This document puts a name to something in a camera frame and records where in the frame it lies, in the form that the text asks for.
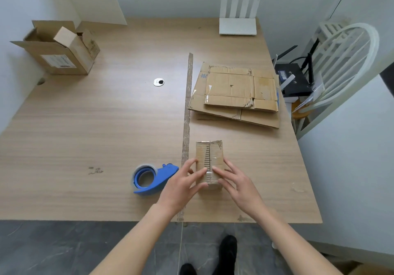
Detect person's left hand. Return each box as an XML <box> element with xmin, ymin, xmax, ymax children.
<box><xmin>157</xmin><ymin>158</ymin><xmax>209</xmax><ymax>216</ymax></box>

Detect white papers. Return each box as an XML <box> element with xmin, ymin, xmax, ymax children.
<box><xmin>292</xmin><ymin>82</ymin><xmax>326</xmax><ymax>113</ymax></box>

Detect clear packing tape roll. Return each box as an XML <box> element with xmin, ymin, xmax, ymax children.
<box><xmin>133</xmin><ymin>165</ymin><xmax>158</xmax><ymax>191</ymax></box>

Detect small flattened cardboard box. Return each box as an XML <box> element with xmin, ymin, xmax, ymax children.
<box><xmin>204</xmin><ymin>65</ymin><xmax>279</xmax><ymax>113</ymax></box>

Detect white wooden chair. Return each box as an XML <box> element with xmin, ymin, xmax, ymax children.
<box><xmin>291</xmin><ymin>22</ymin><xmax>381</xmax><ymax>140</ymax></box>

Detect white router with antennas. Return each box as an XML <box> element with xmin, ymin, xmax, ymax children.
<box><xmin>219</xmin><ymin>0</ymin><xmax>263</xmax><ymax>36</ymax></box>

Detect person's left forearm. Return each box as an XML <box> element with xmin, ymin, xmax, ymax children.
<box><xmin>89</xmin><ymin>203</ymin><xmax>178</xmax><ymax>275</ymax></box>

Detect open cardboard box with label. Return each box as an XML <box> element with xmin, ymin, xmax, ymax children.
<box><xmin>10</xmin><ymin>20</ymin><xmax>101</xmax><ymax>76</ymax></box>

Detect black router with antennas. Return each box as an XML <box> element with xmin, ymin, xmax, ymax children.
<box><xmin>272</xmin><ymin>38</ymin><xmax>320</xmax><ymax>98</ymax></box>

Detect person's right forearm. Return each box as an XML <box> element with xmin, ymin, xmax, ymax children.
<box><xmin>255</xmin><ymin>207</ymin><xmax>344</xmax><ymax>275</ymax></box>

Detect large flattened cardboard box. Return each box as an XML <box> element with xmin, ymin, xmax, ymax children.
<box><xmin>188</xmin><ymin>62</ymin><xmax>281</xmax><ymax>129</ymax></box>

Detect small brown cardboard box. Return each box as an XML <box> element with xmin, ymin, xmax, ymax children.
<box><xmin>195</xmin><ymin>140</ymin><xmax>225</xmax><ymax>191</ymax></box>

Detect person's right hand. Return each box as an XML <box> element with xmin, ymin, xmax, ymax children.
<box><xmin>212</xmin><ymin>157</ymin><xmax>267</xmax><ymax>221</ymax></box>

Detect person's black right shoe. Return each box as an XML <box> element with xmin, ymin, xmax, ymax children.
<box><xmin>213</xmin><ymin>235</ymin><xmax>238</xmax><ymax>275</ymax></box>

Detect blue tape dispenser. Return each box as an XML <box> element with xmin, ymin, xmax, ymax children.
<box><xmin>133</xmin><ymin>163</ymin><xmax>180</xmax><ymax>196</ymax></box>

